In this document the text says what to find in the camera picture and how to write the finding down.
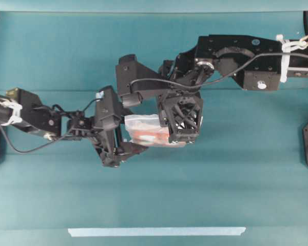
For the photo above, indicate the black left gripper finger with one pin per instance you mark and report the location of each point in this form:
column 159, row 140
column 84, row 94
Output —
column 129, row 149

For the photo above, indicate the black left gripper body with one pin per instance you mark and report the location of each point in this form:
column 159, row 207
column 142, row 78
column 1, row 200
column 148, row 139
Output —
column 105, row 142

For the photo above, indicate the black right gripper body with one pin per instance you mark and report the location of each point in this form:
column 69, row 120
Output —
column 182, row 113

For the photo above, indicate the clear zip bag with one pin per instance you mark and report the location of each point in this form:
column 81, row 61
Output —
column 148, row 123

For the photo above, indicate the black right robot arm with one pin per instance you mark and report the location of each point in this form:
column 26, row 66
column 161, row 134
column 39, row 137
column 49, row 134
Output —
column 253, row 63

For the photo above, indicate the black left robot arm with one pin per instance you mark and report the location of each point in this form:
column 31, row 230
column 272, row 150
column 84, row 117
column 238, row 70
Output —
column 25, row 111

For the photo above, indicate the light blue tape strip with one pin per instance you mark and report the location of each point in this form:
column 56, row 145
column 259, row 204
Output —
column 159, row 231

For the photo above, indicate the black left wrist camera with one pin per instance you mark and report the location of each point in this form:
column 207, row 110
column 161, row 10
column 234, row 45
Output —
column 108, row 109

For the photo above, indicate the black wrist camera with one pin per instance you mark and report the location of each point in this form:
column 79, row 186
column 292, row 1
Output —
column 108, row 109
column 136, row 82

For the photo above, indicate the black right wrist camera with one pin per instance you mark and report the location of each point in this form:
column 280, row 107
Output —
column 136, row 82

